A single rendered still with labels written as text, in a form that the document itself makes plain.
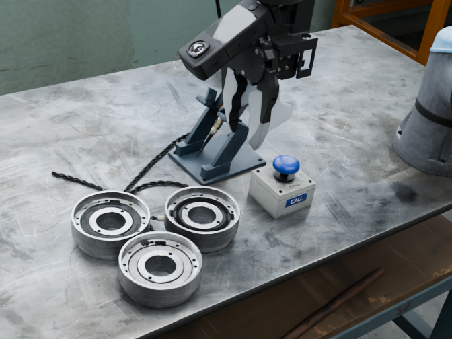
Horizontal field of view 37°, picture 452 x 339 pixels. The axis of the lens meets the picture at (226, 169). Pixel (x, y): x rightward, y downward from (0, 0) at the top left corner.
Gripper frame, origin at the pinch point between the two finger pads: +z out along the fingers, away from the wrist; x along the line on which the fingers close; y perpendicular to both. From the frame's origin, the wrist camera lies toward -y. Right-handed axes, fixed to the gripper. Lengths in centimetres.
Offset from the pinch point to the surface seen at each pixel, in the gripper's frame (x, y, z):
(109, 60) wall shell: 162, 62, 78
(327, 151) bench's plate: 8.9, 27.0, 16.2
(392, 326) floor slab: 16, 78, 96
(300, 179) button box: -0.1, 12.7, 11.7
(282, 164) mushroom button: 1.3, 9.7, 8.8
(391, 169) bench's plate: -0.4, 33.5, 16.2
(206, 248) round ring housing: -3.0, -5.7, 15.3
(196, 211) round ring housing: 3.2, -3.4, 14.2
